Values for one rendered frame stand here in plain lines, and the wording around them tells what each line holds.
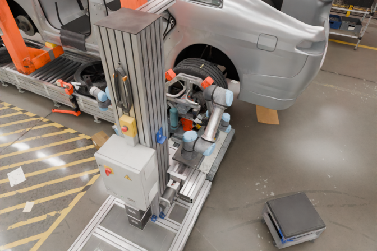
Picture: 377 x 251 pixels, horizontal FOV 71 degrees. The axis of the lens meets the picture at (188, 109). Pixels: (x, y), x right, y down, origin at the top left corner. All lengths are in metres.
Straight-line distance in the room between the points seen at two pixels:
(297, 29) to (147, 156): 1.62
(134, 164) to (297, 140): 2.54
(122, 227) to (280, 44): 2.15
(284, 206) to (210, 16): 1.87
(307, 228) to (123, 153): 1.70
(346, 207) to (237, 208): 1.16
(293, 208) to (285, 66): 1.29
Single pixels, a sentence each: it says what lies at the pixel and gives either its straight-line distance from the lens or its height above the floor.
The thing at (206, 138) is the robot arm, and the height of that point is 1.08.
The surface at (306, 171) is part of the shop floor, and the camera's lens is 3.47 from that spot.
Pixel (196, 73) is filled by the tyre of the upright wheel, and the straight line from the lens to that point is 2.58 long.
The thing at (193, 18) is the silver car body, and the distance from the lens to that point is 2.68.
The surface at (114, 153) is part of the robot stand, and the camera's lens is 1.78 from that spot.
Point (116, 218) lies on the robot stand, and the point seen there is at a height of 0.21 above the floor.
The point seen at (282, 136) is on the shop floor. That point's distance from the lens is 3.74.
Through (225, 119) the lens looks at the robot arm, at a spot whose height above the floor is 0.99.
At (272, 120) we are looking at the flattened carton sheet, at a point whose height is 0.01.
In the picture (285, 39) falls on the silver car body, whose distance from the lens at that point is 2.49.
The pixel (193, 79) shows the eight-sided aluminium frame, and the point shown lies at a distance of 2.53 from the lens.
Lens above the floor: 2.58
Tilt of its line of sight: 42 degrees down
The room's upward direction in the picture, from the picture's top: 1 degrees clockwise
